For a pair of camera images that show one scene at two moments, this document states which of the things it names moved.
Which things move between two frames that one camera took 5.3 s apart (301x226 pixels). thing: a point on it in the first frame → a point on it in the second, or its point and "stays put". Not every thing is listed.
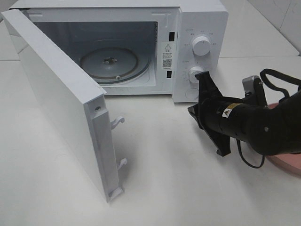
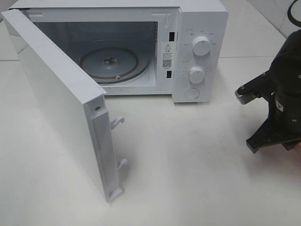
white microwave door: [76, 98] stays put
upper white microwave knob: [201, 46] stays put
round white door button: [192, 93] stays put
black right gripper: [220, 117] → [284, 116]
